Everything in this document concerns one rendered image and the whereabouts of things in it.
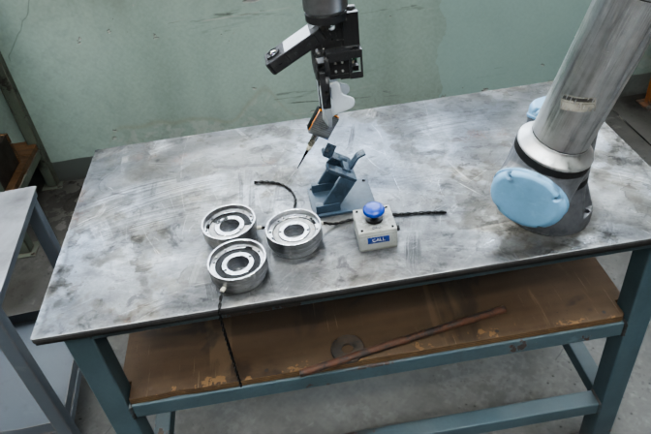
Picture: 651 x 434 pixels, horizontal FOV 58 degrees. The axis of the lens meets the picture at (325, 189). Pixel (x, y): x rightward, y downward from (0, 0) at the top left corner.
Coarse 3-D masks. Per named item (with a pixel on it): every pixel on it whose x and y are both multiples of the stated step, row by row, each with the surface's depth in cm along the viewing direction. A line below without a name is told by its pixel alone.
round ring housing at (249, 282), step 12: (240, 240) 108; (252, 240) 108; (216, 252) 107; (240, 252) 107; (264, 252) 105; (228, 264) 106; (240, 264) 108; (252, 264) 104; (264, 264) 103; (216, 276) 101; (252, 276) 101; (264, 276) 106; (228, 288) 101; (240, 288) 101; (252, 288) 103
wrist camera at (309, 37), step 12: (300, 36) 100; (312, 36) 98; (324, 36) 99; (276, 48) 102; (288, 48) 100; (300, 48) 99; (312, 48) 100; (276, 60) 100; (288, 60) 100; (276, 72) 101
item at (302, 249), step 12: (276, 216) 113; (288, 216) 114; (300, 216) 114; (312, 216) 113; (288, 228) 112; (300, 228) 112; (288, 240) 108; (312, 240) 107; (276, 252) 108; (288, 252) 107; (300, 252) 107; (312, 252) 109
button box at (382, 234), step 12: (360, 216) 109; (384, 216) 109; (360, 228) 107; (372, 228) 106; (384, 228) 106; (396, 228) 106; (360, 240) 107; (372, 240) 107; (384, 240) 107; (396, 240) 108; (360, 252) 108
